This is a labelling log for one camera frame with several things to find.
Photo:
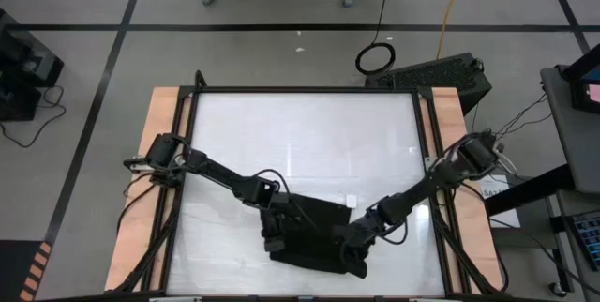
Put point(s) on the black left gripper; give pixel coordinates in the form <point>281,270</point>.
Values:
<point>279,222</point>

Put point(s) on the black monitor with lit screen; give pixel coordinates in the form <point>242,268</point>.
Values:
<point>579,100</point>

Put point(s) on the black keyboard with blue keys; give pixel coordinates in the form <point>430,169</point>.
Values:
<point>588,241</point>

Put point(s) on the black mat with orange stripes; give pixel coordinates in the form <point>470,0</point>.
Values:
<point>14,269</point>

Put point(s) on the black computer tower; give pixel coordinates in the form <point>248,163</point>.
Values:
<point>436,77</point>

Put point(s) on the black towel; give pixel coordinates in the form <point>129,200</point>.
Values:
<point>328,215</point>

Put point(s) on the black equipment cart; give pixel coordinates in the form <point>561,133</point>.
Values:
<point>23,58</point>

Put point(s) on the light wooden mounting board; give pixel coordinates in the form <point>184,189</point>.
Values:
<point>161,110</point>
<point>445,98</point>

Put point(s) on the white paper sheet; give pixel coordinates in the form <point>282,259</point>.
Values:
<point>504,213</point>

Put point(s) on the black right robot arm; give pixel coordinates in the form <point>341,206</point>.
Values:
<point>422,189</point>

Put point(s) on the black metal table frame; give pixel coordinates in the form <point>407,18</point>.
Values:
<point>304,89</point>

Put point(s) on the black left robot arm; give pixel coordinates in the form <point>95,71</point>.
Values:
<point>211,173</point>

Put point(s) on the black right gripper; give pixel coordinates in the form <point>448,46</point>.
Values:
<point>351,243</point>

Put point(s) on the black side table stand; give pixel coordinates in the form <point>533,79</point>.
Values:
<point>529,189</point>

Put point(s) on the grey side table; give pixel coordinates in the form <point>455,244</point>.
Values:
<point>576,152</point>

